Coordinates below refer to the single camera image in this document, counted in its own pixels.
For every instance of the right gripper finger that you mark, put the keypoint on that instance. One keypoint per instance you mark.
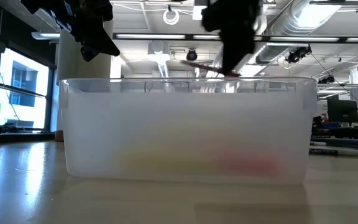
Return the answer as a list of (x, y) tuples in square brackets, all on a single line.
[(236, 46)]

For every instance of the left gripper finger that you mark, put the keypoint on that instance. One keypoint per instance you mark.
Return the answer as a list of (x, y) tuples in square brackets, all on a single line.
[(99, 46)]

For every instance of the red highlighter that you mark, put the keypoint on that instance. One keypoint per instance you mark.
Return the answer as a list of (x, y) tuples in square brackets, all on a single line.
[(250, 163)]

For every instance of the yellow highlighter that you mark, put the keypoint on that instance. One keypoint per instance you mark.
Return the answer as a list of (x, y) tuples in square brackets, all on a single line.
[(166, 161)]

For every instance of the black light bar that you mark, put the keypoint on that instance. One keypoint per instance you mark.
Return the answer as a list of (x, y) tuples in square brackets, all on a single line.
[(166, 37)]

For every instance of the large glass window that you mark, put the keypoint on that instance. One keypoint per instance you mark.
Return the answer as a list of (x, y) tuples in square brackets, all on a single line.
[(26, 93)]

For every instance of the translucent clear plastic bin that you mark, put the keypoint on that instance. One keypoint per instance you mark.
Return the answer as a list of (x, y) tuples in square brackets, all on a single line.
[(185, 124)]

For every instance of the blue box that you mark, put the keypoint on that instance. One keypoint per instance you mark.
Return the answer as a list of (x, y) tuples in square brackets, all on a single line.
[(326, 125)]

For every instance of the black computer monitor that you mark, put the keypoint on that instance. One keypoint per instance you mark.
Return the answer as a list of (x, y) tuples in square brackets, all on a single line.
[(342, 110)]

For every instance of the black marker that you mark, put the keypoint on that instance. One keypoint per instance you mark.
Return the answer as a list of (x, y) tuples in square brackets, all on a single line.
[(325, 152)]

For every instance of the dark background desk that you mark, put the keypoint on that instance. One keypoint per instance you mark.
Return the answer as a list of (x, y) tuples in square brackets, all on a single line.
[(346, 132)]

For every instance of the black round overhead camera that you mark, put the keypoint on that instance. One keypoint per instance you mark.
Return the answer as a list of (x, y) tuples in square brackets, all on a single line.
[(191, 55)]

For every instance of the silver ceiling duct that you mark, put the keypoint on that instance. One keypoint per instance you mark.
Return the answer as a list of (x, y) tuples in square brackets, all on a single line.
[(291, 25)]

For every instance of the small black rig camera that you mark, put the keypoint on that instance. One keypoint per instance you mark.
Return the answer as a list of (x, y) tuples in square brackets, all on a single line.
[(326, 80)]

